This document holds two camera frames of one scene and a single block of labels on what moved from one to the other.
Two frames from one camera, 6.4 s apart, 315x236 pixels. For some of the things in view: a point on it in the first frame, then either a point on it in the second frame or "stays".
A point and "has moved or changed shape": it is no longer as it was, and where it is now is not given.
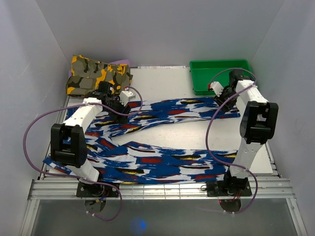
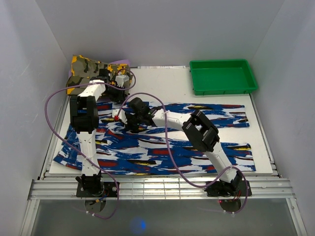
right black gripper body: x=223 y=97 -> x=133 y=122
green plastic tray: x=202 y=72 stays
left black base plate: x=93 y=190 stays
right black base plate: x=228 y=189 stays
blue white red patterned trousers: x=111 y=162 has moved or changed shape
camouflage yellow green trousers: x=86 y=74 stays
